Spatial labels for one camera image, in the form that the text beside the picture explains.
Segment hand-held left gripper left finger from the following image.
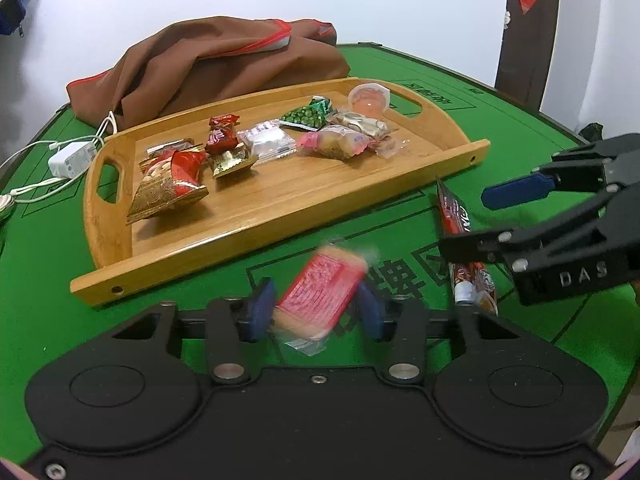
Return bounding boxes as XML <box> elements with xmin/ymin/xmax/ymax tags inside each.
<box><xmin>112</xmin><ymin>276</ymin><xmax>277</xmax><ymax>386</ymax></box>

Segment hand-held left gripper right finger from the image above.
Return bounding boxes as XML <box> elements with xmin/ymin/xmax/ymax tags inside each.
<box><xmin>356</xmin><ymin>280</ymin><xmax>536</xmax><ymax>386</ymax></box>

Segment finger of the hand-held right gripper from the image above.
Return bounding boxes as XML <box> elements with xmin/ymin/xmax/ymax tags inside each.
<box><xmin>481</xmin><ymin>132</ymin><xmax>640</xmax><ymax>211</ymax></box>
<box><xmin>439</xmin><ymin>185</ymin><xmax>640</xmax><ymax>263</ymax></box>

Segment red label cake packet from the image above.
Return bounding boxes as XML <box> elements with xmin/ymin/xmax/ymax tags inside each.
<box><xmin>270</xmin><ymin>245</ymin><xmax>368</xmax><ymax>356</ymax></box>

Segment wooden tray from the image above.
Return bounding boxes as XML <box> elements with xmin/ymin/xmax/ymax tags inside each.
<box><xmin>70</xmin><ymin>77</ymin><xmax>492</xmax><ymax>308</ymax></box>

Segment gold bar packet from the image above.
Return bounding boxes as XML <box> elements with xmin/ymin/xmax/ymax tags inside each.
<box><xmin>207</xmin><ymin>142</ymin><xmax>259</xmax><ymax>179</ymax></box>

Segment red nut packet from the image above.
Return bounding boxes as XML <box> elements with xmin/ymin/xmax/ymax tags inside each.
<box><xmin>126</xmin><ymin>147</ymin><xmax>210</xmax><ymax>224</ymax></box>

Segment clear white cracker packet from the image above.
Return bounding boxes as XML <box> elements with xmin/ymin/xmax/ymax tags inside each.
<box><xmin>237</xmin><ymin>119</ymin><xmax>297</xmax><ymax>161</ymax></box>

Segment pink bun packet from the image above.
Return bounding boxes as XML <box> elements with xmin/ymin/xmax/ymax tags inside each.
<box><xmin>299</xmin><ymin>125</ymin><xmax>373</xmax><ymax>161</ymax></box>

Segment jelly cup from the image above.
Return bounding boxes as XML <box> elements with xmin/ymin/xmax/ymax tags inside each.
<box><xmin>347</xmin><ymin>82</ymin><xmax>391</xmax><ymax>116</ymax></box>

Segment small red candy packet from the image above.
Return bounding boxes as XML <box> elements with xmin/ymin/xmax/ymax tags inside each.
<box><xmin>205</xmin><ymin>114</ymin><xmax>241</xmax><ymax>154</ymax></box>

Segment brown almond snack packet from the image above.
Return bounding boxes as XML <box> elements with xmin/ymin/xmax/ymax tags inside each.
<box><xmin>145</xmin><ymin>137</ymin><xmax>197</xmax><ymax>163</ymax></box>

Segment green pea packet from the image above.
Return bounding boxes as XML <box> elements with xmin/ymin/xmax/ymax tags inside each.
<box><xmin>279</xmin><ymin>95</ymin><xmax>336</xmax><ymax>128</ymax></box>

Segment dark brown door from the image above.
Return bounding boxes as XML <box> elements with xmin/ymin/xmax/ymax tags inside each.
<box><xmin>495</xmin><ymin>0</ymin><xmax>561</xmax><ymax>111</ymax></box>

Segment white charger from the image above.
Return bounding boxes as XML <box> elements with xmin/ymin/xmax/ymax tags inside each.
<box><xmin>48</xmin><ymin>141</ymin><xmax>98</xmax><ymax>179</ymax></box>

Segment brown cloth bag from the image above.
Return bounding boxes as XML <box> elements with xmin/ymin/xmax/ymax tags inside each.
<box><xmin>66</xmin><ymin>17</ymin><xmax>351</xmax><ymax>131</ymax></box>

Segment white charging cable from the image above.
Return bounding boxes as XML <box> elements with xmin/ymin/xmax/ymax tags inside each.
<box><xmin>0</xmin><ymin>110</ymin><xmax>118</xmax><ymax>206</ymax></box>

